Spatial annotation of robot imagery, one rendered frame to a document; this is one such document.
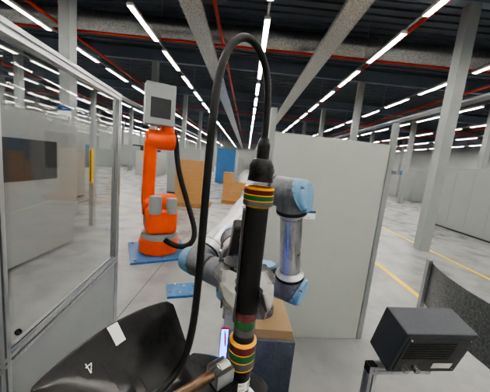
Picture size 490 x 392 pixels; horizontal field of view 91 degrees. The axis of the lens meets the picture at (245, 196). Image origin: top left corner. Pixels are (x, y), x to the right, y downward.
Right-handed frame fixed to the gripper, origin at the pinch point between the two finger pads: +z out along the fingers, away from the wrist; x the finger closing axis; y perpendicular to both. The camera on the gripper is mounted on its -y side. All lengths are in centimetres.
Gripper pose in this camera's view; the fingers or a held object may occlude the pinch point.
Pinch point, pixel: (250, 299)
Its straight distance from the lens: 36.6
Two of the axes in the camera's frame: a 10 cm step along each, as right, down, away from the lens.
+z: 1.0, 1.4, -9.8
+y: -1.0, 9.9, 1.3
